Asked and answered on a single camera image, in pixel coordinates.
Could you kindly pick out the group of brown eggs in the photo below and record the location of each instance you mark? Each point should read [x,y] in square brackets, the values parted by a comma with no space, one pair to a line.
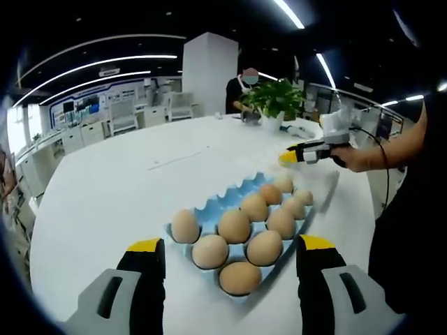
[234,225]

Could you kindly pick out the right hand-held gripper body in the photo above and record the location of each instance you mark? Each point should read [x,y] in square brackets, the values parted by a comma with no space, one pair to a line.
[335,127]

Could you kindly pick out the white blue device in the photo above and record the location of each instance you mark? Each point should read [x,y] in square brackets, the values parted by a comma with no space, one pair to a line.
[297,130]

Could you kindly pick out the blue egg tray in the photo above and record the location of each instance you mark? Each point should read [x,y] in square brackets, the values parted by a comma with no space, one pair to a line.
[209,209]

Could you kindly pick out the white table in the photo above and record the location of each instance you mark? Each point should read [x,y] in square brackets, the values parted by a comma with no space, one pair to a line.
[122,188]

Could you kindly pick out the person's right hand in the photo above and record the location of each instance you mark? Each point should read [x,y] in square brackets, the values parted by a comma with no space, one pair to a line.
[359,158]

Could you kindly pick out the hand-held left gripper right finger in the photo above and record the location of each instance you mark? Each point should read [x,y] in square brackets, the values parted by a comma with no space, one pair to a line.
[317,293]

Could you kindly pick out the ceiling air conditioner vent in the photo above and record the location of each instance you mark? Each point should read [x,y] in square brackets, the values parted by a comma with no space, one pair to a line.
[110,72]

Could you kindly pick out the white low cabinet row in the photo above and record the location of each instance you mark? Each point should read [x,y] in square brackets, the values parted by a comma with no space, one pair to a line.
[70,139]

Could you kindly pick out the potted green plant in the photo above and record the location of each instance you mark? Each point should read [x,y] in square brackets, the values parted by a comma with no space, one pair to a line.
[276,97]

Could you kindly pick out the dark grey device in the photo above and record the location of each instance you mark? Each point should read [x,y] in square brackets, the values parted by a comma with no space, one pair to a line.
[251,118]

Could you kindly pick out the black wall screen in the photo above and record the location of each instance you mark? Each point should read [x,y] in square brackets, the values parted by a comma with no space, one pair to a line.
[68,105]

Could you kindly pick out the person's black shirt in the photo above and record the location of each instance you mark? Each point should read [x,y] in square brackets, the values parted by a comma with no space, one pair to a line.
[412,227]

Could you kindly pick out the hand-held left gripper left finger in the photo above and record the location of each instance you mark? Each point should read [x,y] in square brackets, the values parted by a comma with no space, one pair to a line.
[139,293]

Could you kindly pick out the white slatted chair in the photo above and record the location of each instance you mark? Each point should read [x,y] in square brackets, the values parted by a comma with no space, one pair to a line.
[180,106]
[122,117]

